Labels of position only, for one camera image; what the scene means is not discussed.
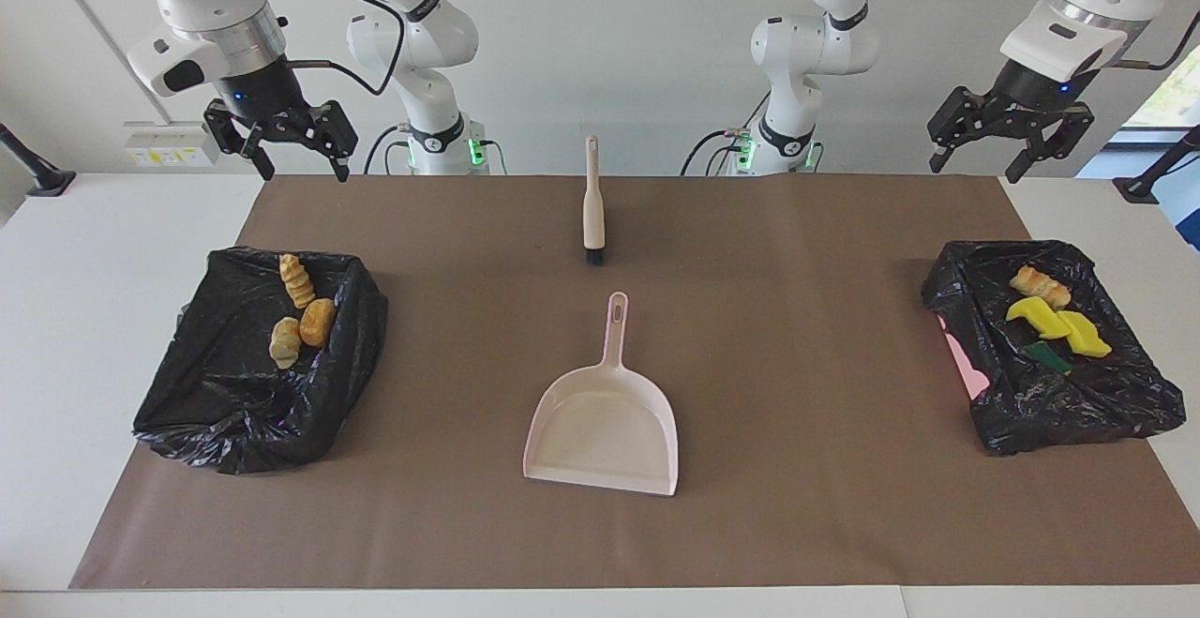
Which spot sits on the black plastic trash bag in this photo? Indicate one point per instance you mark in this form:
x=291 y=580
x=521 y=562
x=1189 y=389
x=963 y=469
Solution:
x=1078 y=412
x=244 y=412

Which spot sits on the green yellow sponge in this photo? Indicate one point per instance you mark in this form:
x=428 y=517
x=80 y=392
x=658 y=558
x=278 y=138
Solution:
x=1048 y=357

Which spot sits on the orange striped toy croissant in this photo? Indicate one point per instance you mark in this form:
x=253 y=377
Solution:
x=1039 y=288
x=297 y=280

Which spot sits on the yellow foam piece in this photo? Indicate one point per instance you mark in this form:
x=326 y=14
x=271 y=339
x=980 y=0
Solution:
x=1086 y=335
x=1031 y=315

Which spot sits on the brown toy bread loaf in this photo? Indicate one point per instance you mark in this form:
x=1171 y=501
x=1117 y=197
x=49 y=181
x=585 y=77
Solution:
x=318 y=323

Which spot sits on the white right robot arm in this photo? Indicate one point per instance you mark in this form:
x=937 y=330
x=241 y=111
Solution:
x=206 y=8

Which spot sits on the white wall conduit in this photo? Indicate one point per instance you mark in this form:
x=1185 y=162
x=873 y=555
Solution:
x=103 y=34

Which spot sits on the pink plastic bin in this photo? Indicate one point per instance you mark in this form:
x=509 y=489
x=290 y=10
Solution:
x=966 y=374

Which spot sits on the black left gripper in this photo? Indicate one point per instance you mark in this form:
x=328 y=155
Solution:
x=1031 y=97

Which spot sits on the beige hand brush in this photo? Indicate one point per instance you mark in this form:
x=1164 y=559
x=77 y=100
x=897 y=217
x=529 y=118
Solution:
x=593 y=210

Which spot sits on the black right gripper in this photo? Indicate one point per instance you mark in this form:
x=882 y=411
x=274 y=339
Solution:
x=267 y=97

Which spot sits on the black mount stand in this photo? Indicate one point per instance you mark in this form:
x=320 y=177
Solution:
x=1137 y=190
x=49 y=184

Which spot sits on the beige plastic dustpan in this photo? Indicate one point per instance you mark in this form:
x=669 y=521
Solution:
x=600 y=430

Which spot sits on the brown paper table mat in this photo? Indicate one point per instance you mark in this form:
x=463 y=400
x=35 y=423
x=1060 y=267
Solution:
x=844 y=505

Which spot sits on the window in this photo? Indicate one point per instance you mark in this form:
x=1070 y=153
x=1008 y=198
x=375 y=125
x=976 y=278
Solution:
x=1172 y=93

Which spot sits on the white wall socket box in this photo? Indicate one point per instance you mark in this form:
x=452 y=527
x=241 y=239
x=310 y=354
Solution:
x=173 y=144

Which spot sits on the pale toy croissant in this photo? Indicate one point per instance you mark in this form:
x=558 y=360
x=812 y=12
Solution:
x=284 y=343

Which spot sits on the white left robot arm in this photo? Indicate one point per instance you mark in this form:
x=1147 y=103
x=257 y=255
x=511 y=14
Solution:
x=816 y=46

